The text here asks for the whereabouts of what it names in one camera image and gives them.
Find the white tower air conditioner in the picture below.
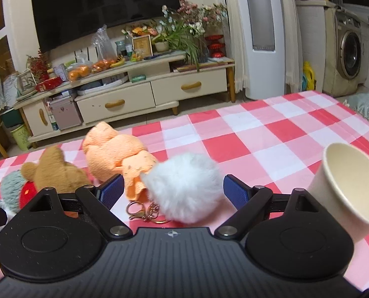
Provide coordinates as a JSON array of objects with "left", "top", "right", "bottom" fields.
[{"left": 241, "top": 0, "right": 287, "bottom": 100}]

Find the clear plastic bag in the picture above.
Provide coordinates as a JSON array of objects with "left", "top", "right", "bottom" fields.
[{"left": 91, "top": 24, "right": 119, "bottom": 69}]

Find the white fluffy pompom keychain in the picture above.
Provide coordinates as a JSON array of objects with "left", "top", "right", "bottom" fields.
[{"left": 129, "top": 153, "right": 224, "bottom": 224}]

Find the wooden picture frame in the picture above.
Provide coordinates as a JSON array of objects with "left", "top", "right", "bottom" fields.
[{"left": 132, "top": 35, "right": 154, "bottom": 58}]

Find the orange knitted towel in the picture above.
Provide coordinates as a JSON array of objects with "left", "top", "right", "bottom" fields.
[{"left": 83, "top": 121, "right": 159, "bottom": 201}]

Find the red berry branch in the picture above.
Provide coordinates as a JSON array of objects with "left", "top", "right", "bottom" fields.
[{"left": 27, "top": 49, "right": 52, "bottom": 83}]

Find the red flat box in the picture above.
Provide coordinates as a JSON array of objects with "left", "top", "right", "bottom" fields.
[{"left": 35, "top": 77, "right": 64, "bottom": 92}]

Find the tan plush toy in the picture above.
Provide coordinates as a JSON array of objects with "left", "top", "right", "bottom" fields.
[{"left": 19, "top": 145, "right": 92, "bottom": 208}]

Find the yellow plastic bottle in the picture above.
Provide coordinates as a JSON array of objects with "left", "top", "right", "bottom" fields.
[{"left": 301, "top": 61, "right": 316, "bottom": 91}]

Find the white lace curtain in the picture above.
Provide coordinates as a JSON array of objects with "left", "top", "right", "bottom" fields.
[{"left": 223, "top": 0, "right": 248, "bottom": 93}]

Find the glass electric kettle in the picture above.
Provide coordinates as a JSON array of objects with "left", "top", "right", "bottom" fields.
[{"left": 16, "top": 68, "right": 38, "bottom": 96}]

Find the potted spider plant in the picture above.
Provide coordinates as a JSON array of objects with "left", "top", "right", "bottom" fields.
[{"left": 153, "top": 22, "right": 205, "bottom": 70}]

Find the grey embroidered cushion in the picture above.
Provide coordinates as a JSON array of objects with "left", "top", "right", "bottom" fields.
[{"left": 342, "top": 89, "right": 369, "bottom": 131}]

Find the paper cup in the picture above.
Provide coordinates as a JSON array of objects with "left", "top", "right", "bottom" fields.
[{"left": 307, "top": 143, "right": 369, "bottom": 243}]

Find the teal fuzzy plush toy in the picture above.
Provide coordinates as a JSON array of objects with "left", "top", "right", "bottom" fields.
[{"left": 0, "top": 170, "right": 27, "bottom": 209}]

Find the cream television stand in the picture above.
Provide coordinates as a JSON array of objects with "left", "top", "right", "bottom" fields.
[{"left": 13, "top": 50, "right": 236, "bottom": 149}]

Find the pink artificial flower bouquet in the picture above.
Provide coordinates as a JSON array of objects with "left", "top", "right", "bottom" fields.
[{"left": 161, "top": 0, "right": 229, "bottom": 36}]

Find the bag of oranges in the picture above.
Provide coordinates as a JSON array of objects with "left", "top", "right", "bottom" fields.
[{"left": 67, "top": 64, "right": 93, "bottom": 82}]

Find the covered washing machine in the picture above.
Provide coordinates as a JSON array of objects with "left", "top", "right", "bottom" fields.
[{"left": 323, "top": 4, "right": 369, "bottom": 98}]

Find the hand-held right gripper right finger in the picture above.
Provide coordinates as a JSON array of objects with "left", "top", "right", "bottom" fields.
[{"left": 215, "top": 175, "right": 320, "bottom": 239}]

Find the red lantern ornament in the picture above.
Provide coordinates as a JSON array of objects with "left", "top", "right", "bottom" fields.
[{"left": 205, "top": 35, "right": 225, "bottom": 59}]

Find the red checked tablecloth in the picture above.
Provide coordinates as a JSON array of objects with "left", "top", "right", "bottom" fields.
[{"left": 0, "top": 91, "right": 369, "bottom": 298}]

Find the black flat television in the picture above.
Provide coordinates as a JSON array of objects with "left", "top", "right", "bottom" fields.
[{"left": 30, "top": 0, "right": 181, "bottom": 53}]

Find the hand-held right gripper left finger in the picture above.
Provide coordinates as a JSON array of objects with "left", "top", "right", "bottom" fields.
[{"left": 29, "top": 174, "right": 133, "bottom": 239}]

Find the light green trash bin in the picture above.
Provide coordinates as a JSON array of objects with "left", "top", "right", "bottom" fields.
[{"left": 10, "top": 123, "right": 32, "bottom": 151}]

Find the pink storage box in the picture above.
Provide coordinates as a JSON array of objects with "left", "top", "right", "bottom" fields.
[{"left": 48, "top": 96, "right": 84, "bottom": 130}]

